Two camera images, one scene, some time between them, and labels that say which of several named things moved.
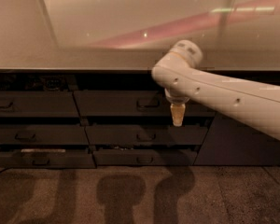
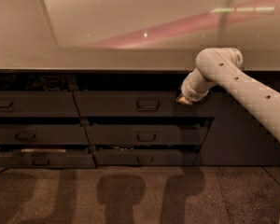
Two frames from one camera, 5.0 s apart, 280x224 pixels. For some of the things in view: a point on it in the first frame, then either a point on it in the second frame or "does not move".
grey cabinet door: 231,141 does not move
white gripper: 176,98 → 189,93
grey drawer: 133,104 does not move
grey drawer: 42,160 does not move
